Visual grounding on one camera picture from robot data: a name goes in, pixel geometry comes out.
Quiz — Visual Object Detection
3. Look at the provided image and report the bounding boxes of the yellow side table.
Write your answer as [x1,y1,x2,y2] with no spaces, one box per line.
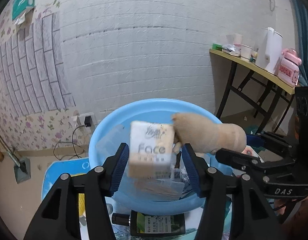
[209,49,295,133]

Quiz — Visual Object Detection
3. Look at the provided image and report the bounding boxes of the clear plastic lid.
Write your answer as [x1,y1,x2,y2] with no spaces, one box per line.
[95,124,129,158]

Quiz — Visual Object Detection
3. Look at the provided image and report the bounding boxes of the black power adapter with cable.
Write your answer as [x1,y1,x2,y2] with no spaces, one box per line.
[52,115,94,161]

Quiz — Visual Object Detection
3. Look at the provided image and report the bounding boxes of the beige plush toy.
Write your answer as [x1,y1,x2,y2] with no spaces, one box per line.
[172,113,247,155]

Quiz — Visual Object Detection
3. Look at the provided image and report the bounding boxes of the green small box on table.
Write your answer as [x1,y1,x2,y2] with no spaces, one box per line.
[212,43,222,51]

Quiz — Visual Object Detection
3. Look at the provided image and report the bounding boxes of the clear box of toothpicks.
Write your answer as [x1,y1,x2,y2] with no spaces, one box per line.
[134,179,185,202]

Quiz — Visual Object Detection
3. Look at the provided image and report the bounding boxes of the pink cartoon container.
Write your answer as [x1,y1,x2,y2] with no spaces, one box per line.
[276,48,302,88]

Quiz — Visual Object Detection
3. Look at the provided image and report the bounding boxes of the white tissue pack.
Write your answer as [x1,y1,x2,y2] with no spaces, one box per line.
[127,121,175,179]

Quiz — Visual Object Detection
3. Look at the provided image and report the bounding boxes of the dustpan with handle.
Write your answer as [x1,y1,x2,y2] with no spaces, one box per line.
[0,135,31,184]

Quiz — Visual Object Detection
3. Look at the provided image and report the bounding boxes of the blue plastic basin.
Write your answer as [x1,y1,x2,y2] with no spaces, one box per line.
[89,99,221,216]

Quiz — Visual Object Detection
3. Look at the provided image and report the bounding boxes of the person's hand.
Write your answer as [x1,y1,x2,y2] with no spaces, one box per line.
[281,197,308,240]

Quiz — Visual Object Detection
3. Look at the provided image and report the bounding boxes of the white kettle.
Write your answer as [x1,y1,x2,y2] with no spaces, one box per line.
[255,27,283,74]

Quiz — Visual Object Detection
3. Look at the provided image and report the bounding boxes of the black bottle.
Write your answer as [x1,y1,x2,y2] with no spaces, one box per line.
[111,211,185,237]

